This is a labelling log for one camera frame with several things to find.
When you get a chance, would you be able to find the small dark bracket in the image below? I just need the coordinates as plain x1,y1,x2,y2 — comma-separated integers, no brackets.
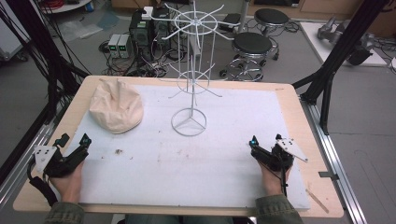
318,171,340,181

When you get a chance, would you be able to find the black round stool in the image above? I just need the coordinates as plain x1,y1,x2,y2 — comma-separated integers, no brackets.
253,7,291,35
219,31,279,82

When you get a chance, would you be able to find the person's right hand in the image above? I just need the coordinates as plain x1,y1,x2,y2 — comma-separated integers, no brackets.
260,161,294,198

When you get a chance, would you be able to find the white foam mat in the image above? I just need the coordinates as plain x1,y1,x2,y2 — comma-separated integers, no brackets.
64,83,312,210

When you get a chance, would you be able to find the wooden stick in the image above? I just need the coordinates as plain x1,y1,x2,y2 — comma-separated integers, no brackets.
305,188,330,215

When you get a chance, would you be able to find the aluminium rail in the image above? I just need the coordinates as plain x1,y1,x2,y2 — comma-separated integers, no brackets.
0,104,68,206
299,97,369,224

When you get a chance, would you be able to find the beige cloth bag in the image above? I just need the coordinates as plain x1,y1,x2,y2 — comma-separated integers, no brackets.
88,77,145,135

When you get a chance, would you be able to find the black metal frame post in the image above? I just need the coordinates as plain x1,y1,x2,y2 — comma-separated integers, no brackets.
0,0,92,125
291,0,391,136

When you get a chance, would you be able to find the thin black cable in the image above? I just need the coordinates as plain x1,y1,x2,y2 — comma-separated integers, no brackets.
279,166,289,198

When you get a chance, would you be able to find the white wire rack stand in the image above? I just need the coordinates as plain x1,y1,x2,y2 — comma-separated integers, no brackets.
149,0,242,138

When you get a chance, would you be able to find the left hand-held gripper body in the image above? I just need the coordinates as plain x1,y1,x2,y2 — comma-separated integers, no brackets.
33,145,90,179

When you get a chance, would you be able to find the grey equipment case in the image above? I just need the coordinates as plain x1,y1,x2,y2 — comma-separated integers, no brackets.
0,17,31,63

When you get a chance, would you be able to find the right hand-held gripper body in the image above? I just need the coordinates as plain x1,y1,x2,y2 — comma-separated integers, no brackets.
262,137,309,173

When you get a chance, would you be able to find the black flat box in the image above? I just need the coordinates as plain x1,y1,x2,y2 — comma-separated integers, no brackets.
218,12,243,33

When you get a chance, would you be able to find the clear plastic sheet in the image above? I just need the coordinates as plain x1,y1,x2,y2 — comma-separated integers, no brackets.
58,19,105,43

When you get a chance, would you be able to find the black computer tower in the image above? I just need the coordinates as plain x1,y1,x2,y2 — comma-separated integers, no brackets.
128,7,172,62

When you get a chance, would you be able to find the white round table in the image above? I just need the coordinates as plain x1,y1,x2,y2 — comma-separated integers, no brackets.
39,0,95,15

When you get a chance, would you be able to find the white board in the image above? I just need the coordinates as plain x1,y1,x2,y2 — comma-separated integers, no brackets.
299,21,389,68

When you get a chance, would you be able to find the thick black cable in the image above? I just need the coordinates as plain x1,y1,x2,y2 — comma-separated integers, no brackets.
26,154,60,208

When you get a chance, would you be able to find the tangle of floor cables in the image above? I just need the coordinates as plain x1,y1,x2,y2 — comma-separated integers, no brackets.
98,39,190,78

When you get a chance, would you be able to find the white power supply box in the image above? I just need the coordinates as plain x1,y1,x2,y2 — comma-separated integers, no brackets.
118,33,133,60
107,33,121,59

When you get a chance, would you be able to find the person's left hand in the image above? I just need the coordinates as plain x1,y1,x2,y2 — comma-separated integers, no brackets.
49,161,85,205

